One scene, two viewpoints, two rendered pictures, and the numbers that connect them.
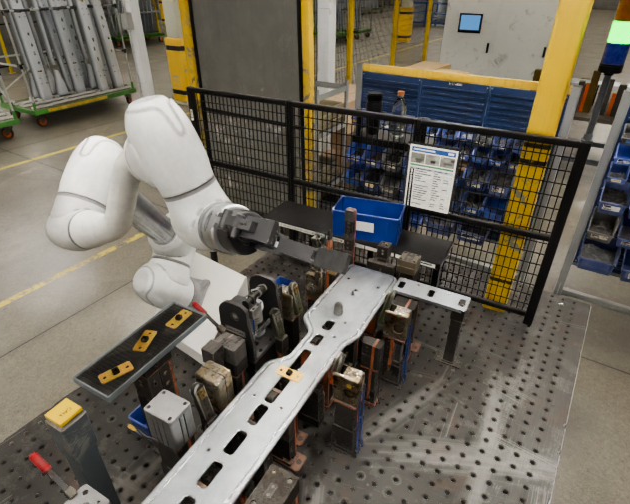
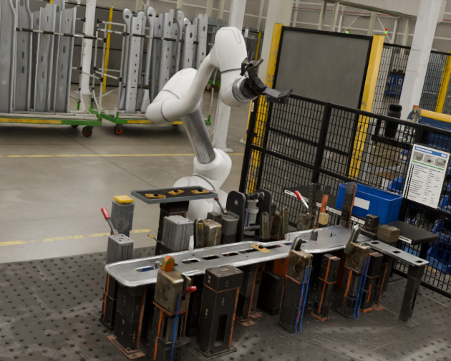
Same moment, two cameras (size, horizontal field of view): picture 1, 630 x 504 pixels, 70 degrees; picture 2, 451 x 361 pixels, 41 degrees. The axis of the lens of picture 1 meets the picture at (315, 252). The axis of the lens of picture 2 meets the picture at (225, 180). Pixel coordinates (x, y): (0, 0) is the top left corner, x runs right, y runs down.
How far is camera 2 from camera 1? 146 cm
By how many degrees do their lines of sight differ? 25
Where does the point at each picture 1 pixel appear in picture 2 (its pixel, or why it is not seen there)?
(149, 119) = (227, 33)
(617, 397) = not seen: outside the picture
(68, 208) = (165, 97)
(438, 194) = (430, 190)
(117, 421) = not seen: hidden behind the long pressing
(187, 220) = (228, 82)
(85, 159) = (182, 76)
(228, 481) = (200, 266)
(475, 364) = (427, 331)
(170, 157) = (230, 51)
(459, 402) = (396, 341)
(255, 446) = (222, 261)
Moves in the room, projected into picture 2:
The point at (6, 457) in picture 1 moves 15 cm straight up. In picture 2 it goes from (57, 263) to (60, 233)
